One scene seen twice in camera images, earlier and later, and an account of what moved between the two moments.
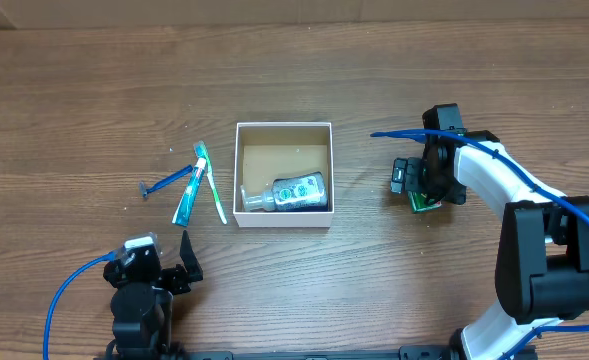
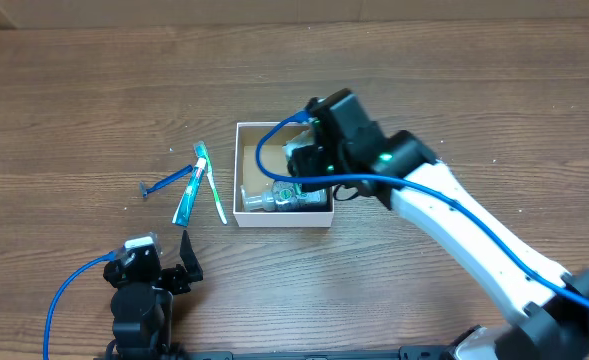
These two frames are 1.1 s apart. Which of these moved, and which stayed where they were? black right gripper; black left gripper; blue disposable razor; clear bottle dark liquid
Moved: black right gripper
Stayed: blue disposable razor; black left gripper; clear bottle dark liquid
